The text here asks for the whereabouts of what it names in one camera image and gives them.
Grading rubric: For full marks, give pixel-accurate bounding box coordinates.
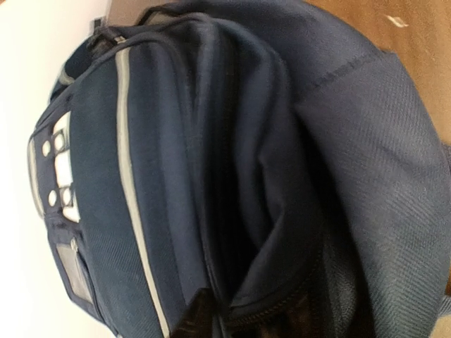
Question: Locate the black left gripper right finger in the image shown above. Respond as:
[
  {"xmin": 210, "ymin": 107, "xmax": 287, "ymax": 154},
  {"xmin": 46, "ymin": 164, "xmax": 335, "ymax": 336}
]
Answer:
[{"xmin": 282, "ymin": 288, "xmax": 335, "ymax": 337}]

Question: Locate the navy blue student backpack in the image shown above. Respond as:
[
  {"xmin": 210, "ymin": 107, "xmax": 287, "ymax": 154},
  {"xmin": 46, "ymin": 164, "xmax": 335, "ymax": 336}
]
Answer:
[{"xmin": 27, "ymin": 1, "xmax": 450, "ymax": 337}]

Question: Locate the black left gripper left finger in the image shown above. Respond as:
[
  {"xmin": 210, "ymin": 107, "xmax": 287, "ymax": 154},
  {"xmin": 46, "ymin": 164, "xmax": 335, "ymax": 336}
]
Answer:
[{"xmin": 170, "ymin": 288, "xmax": 221, "ymax": 338}]

